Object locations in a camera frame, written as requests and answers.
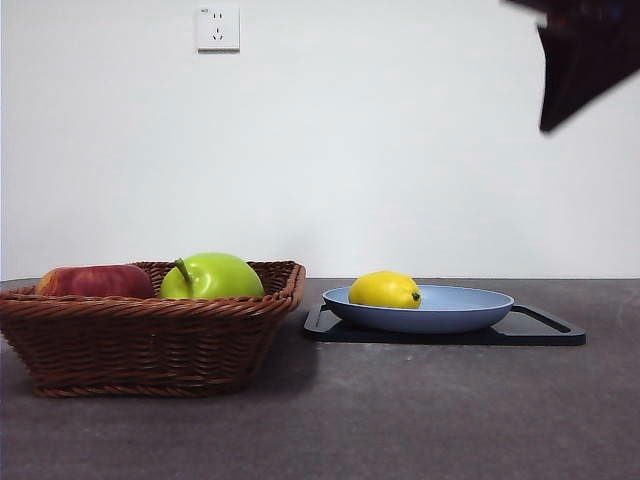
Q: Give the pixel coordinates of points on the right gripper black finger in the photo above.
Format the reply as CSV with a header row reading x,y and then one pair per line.
x,y
580,55

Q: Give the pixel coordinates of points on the yellow lemon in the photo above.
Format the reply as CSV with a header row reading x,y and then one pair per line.
x,y
382,289

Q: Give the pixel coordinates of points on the blue round plate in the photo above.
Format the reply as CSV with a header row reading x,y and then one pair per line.
x,y
420,317

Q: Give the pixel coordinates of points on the brown woven wicker basket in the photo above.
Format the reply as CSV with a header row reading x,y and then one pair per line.
x,y
145,345

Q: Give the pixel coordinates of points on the black flat tray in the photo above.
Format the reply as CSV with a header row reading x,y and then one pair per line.
x,y
530,335

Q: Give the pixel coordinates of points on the green apple with stem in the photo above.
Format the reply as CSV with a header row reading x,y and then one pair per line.
x,y
220,277

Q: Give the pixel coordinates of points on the red apple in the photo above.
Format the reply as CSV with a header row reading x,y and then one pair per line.
x,y
95,282

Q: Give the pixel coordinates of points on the white wall power socket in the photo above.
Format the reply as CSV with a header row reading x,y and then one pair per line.
x,y
218,28

